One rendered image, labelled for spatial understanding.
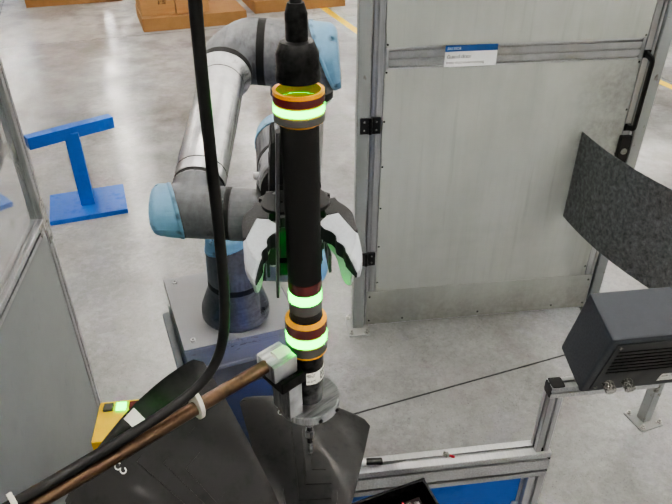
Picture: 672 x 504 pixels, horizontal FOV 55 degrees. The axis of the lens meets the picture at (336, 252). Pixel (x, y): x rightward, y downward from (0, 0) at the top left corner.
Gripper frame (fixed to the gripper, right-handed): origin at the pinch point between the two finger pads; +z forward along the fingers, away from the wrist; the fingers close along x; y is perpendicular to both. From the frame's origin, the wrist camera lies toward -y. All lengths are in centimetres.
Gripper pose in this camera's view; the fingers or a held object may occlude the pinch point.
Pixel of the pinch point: (305, 266)
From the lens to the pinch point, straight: 58.9
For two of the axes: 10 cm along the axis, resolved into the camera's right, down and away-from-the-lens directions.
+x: -9.9, 0.7, -1.1
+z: 1.3, 5.5, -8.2
